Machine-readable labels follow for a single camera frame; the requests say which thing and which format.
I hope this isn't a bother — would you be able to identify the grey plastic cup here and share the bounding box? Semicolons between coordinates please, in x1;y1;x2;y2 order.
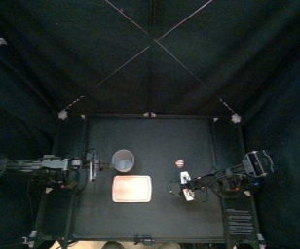
111;148;135;173

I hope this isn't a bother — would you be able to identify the silver frame corner bracket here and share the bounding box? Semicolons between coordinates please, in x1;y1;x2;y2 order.
56;109;70;121
229;112;242;124

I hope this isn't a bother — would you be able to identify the thin pink cord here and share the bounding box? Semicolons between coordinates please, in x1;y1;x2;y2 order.
103;0;237;115
63;0;214;111

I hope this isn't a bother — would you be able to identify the black table edge clamp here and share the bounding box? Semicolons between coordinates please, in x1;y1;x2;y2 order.
132;235;156;246

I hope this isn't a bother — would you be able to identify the black base plate white label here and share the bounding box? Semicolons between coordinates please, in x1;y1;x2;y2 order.
219;194;263;245

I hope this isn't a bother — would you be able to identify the plain black base plate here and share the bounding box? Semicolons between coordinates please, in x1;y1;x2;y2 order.
34;187;76;241

